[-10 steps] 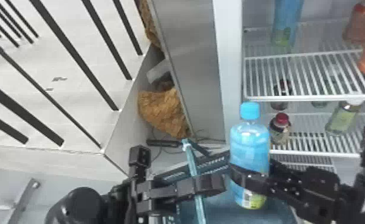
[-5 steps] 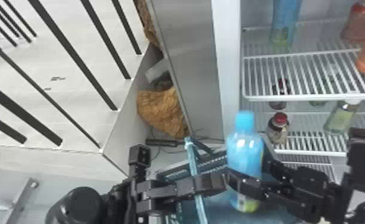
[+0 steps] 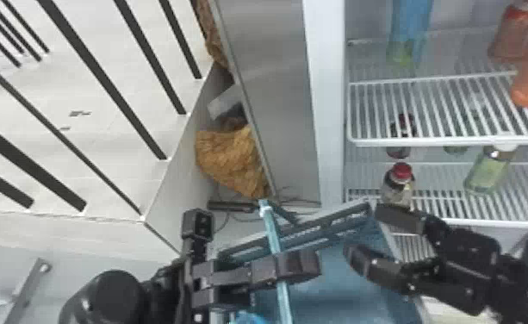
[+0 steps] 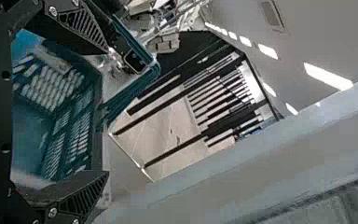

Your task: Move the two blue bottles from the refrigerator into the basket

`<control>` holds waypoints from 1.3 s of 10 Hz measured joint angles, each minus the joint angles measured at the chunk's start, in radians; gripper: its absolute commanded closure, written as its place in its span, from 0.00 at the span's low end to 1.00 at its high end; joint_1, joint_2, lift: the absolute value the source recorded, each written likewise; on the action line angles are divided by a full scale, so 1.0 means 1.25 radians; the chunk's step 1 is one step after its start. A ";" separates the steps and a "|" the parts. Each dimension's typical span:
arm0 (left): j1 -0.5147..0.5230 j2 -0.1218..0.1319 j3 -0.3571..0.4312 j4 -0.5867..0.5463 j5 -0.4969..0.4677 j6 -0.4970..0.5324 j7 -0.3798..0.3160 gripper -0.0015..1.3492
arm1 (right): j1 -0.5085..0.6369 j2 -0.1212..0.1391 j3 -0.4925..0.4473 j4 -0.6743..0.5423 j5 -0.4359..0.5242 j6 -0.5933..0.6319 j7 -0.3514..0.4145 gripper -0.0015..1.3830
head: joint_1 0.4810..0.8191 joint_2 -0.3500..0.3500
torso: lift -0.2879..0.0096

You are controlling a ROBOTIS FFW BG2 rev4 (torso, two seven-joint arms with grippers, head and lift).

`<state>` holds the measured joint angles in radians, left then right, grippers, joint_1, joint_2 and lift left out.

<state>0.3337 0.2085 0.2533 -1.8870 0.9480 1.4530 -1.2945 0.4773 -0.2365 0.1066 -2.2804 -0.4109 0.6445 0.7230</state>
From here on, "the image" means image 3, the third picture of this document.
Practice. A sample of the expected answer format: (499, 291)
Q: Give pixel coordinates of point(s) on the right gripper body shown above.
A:
(467, 262)

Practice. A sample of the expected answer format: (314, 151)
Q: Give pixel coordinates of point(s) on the green bottle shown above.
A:
(487, 172)

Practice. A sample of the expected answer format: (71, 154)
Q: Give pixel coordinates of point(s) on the brown towel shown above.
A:
(229, 158)
(211, 31)

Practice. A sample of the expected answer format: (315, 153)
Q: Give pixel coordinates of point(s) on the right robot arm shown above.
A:
(526, 303)

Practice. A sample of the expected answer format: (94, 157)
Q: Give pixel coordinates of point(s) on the white fridge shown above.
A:
(327, 90)

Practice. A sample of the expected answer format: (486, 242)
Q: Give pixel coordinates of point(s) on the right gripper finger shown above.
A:
(403, 217)
(390, 273)

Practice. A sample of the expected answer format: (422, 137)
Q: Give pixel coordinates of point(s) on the blue bottle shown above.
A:
(408, 31)

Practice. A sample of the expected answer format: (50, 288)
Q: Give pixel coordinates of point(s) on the clear bottle with red cap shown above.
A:
(398, 183)

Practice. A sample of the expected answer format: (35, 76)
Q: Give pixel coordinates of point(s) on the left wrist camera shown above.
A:
(197, 225)

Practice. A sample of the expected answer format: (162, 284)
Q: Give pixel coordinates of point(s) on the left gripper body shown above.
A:
(220, 277)

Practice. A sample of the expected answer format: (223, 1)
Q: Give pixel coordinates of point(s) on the grey metal bar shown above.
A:
(26, 289)

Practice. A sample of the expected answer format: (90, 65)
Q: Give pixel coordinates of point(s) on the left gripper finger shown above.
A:
(290, 267)

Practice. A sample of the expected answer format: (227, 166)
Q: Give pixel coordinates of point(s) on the dark bottle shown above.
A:
(401, 129)

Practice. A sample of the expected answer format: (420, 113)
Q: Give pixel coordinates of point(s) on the blue basket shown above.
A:
(336, 294)

